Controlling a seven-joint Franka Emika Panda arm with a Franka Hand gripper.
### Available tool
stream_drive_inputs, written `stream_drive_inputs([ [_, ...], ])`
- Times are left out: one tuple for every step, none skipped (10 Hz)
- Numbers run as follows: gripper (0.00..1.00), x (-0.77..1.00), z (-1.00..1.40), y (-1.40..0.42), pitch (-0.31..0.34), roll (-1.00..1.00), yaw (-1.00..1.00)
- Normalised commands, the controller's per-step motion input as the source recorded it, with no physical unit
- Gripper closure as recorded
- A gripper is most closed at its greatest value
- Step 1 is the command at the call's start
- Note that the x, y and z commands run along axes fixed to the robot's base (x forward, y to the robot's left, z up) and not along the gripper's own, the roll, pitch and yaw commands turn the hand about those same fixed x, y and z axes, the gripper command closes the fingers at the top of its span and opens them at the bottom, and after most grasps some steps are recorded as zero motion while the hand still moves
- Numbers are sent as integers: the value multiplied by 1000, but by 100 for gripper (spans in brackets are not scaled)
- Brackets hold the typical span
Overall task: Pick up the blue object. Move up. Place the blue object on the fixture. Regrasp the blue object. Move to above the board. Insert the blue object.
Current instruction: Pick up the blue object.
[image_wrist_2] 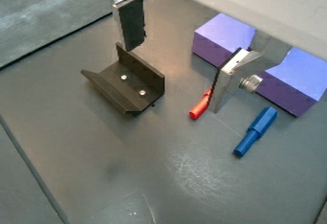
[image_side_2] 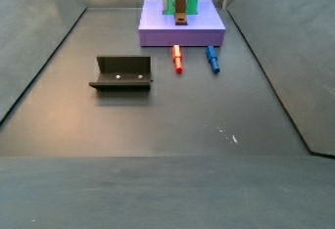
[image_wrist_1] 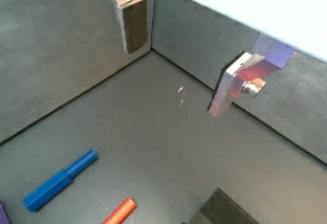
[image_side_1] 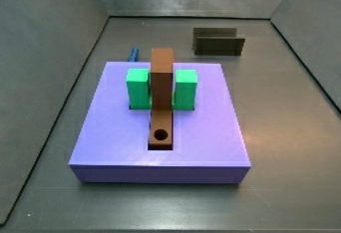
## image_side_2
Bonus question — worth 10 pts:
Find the blue peg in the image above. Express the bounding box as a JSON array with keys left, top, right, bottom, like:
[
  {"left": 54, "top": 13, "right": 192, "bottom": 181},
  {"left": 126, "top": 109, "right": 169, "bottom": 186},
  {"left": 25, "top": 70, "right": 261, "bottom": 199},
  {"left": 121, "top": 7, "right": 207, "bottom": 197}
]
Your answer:
[{"left": 205, "top": 46, "right": 220, "bottom": 74}]

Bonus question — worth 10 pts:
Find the black angle fixture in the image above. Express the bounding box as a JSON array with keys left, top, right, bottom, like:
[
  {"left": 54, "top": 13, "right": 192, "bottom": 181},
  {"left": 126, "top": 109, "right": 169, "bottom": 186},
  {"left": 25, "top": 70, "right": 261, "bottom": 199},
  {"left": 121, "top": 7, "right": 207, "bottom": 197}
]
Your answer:
[{"left": 89, "top": 55, "right": 152, "bottom": 90}]

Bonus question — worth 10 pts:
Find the right green block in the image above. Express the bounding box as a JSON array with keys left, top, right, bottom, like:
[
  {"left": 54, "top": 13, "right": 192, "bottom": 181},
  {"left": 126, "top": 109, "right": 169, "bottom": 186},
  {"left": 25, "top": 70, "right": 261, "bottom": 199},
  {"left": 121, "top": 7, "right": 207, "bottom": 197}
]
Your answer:
[{"left": 185, "top": 0, "right": 199, "bottom": 15}]

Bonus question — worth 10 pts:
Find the green block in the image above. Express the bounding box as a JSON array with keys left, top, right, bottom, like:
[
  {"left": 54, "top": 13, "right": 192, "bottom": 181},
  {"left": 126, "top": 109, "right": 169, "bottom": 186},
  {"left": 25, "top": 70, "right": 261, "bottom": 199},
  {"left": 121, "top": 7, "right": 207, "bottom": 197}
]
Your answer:
[
  {"left": 164, "top": 0, "right": 175, "bottom": 15},
  {"left": 185, "top": 0, "right": 199, "bottom": 15}
]

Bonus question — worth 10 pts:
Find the left green block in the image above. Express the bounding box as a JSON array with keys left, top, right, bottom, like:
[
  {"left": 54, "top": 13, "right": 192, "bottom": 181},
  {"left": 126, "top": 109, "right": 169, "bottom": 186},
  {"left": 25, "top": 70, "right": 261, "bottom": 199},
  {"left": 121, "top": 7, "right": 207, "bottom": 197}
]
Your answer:
[{"left": 164, "top": 0, "right": 175, "bottom": 15}]

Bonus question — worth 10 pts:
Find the purple base block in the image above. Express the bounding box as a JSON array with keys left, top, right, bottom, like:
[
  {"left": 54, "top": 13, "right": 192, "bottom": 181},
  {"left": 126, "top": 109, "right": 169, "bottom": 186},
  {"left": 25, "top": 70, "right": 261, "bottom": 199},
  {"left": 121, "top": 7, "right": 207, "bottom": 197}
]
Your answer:
[{"left": 138, "top": 0, "right": 225, "bottom": 47}]

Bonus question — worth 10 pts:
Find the brown L-shaped bracket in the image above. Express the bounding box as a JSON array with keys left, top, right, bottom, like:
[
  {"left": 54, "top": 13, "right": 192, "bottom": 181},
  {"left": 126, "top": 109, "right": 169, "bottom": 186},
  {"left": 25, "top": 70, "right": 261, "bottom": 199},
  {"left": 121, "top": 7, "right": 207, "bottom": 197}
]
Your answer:
[{"left": 175, "top": 0, "right": 187, "bottom": 25}]

